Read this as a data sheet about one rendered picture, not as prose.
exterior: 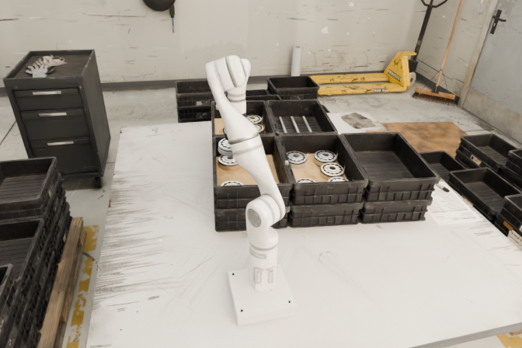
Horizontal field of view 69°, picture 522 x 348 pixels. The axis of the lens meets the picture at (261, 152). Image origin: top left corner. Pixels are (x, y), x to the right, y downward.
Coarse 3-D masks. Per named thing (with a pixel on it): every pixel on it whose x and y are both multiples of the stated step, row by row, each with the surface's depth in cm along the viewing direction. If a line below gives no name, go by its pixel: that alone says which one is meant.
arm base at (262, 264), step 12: (252, 252) 118; (264, 252) 116; (276, 252) 119; (252, 264) 120; (264, 264) 118; (276, 264) 121; (252, 276) 122; (264, 276) 120; (276, 276) 124; (264, 288) 123
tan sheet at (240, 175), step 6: (216, 156) 176; (270, 156) 178; (216, 162) 172; (270, 162) 174; (240, 168) 169; (270, 168) 170; (222, 174) 164; (228, 174) 164; (234, 174) 164; (240, 174) 165; (246, 174) 165; (276, 174) 166; (222, 180) 160; (228, 180) 160; (234, 180) 160; (240, 180) 161; (246, 180) 161; (252, 180) 161; (276, 180) 162
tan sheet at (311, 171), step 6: (312, 156) 180; (312, 162) 175; (336, 162) 176; (306, 168) 171; (312, 168) 171; (318, 168) 171; (294, 174) 166; (300, 174) 166; (306, 174) 167; (312, 174) 167; (318, 174) 167; (318, 180) 163; (324, 180) 163
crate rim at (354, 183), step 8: (280, 136) 175; (288, 136) 176; (296, 136) 176; (304, 136) 177; (280, 144) 168; (344, 144) 170; (288, 160) 157; (352, 160) 160; (288, 168) 152; (360, 168) 154; (296, 184) 143; (304, 184) 143; (312, 184) 143; (320, 184) 144; (328, 184) 144; (336, 184) 145; (344, 184) 145; (352, 184) 146; (360, 184) 146
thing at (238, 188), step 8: (216, 136) 172; (264, 136) 174; (272, 136) 175; (280, 152) 162; (216, 168) 150; (216, 176) 145; (288, 176) 147; (216, 184) 141; (256, 184) 142; (280, 184) 142; (288, 184) 143; (216, 192) 140; (224, 192) 140; (232, 192) 141; (240, 192) 141
